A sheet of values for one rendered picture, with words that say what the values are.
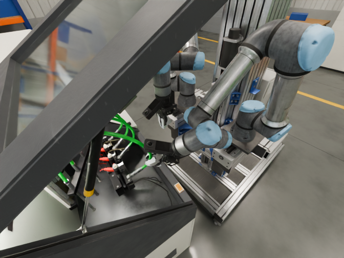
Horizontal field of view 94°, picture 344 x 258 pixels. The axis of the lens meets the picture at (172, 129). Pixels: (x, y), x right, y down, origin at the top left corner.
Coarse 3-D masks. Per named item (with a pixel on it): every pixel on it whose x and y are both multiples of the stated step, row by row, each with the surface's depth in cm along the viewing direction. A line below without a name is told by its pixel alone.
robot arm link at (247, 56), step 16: (256, 32) 56; (240, 48) 60; (256, 48) 56; (240, 64) 59; (224, 80) 61; (240, 80) 62; (208, 96) 63; (224, 96) 62; (192, 112) 66; (208, 112) 64
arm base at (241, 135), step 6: (234, 126) 99; (240, 126) 94; (234, 132) 98; (240, 132) 95; (246, 132) 94; (252, 132) 94; (234, 138) 99; (240, 138) 97; (246, 138) 97; (252, 138) 97
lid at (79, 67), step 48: (96, 0) 45; (144, 0) 29; (192, 0) 19; (48, 48) 46; (96, 48) 29; (144, 48) 19; (0, 96) 40; (48, 96) 30; (96, 96) 19; (0, 144) 29; (48, 144) 19; (0, 192) 19
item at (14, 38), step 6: (24, 30) 108; (30, 30) 108; (0, 36) 98; (6, 36) 97; (12, 36) 97; (18, 36) 96; (24, 36) 96; (0, 42) 88; (6, 42) 87; (12, 42) 87; (18, 42) 87; (0, 48) 80; (6, 48) 80; (12, 48) 80; (0, 54) 73; (6, 54) 73; (0, 60) 68
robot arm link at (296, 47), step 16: (272, 32) 52; (288, 32) 48; (304, 32) 46; (320, 32) 44; (272, 48) 53; (288, 48) 49; (304, 48) 46; (320, 48) 45; (288, 64) 51; (304, 64) 48; (320, 64) 50; (288, 80) 57; (272, 96) 66; (288, 96) 62; (272, 112) 71; (288, 112) 71; (256, 128) 84; (272, 128) 76; (288, 128) 74
